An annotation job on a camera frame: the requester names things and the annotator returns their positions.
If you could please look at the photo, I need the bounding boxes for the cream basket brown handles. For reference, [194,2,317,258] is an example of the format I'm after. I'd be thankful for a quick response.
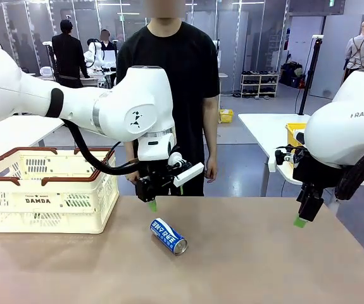
[0,146,120,235]

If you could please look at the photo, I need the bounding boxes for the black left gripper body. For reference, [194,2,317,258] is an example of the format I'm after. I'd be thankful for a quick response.
[135,161,179,204]

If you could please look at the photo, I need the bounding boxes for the person's left forearm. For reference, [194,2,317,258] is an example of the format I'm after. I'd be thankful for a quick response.
[203,94,218,159]

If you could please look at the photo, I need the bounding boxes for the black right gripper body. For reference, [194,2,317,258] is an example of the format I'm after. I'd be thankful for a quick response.
[292,149,341,191]

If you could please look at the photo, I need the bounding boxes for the yellow plastic shopping basket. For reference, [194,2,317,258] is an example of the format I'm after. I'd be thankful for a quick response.
[285,122,310,160]

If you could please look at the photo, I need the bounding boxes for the white shoe rack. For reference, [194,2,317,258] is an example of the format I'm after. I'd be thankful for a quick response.
[240,73,280,98]

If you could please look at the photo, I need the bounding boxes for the background person white shirt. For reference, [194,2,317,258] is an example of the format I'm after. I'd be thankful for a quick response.
[99,28,118,65]

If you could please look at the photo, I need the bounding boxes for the person's right forearm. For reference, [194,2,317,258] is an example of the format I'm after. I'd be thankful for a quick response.
[124,141,138,174]

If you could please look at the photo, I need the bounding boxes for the person in black t-shirt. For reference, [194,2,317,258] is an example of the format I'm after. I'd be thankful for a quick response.
[115,0,220,197]

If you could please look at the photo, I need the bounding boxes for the background person black clothes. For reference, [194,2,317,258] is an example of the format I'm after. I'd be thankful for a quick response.
[51,19,89,89]

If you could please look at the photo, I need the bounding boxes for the white side table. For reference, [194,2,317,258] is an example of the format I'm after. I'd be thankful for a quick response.
[0,115,66,167]

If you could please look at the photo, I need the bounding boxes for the pile of black bags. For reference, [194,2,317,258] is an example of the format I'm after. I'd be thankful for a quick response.
[281,61,306,89]

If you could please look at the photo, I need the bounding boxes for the black pole white top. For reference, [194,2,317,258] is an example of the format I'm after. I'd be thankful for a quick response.
[298,35,324,116]

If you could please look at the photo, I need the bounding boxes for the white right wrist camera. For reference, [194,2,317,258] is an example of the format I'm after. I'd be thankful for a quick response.
[275,145,303,167]

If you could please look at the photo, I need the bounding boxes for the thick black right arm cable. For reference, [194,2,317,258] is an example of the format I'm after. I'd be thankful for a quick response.
[335,144,364,201]

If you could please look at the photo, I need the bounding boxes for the mannequin with grey apron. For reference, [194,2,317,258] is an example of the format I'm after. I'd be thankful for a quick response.
[342,21,364,80]

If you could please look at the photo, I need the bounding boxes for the blue drink can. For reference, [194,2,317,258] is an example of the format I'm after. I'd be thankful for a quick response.
[149,217,189,257]

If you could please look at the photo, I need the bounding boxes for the person's left hand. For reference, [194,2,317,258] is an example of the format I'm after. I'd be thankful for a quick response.
[204,156,218,184]

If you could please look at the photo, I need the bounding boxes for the white table under yellow basket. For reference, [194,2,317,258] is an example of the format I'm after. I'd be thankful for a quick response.
[237,113,364,197]

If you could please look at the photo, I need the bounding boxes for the small yellow floor crate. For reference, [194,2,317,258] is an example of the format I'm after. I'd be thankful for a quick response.
[218,109,234,124]

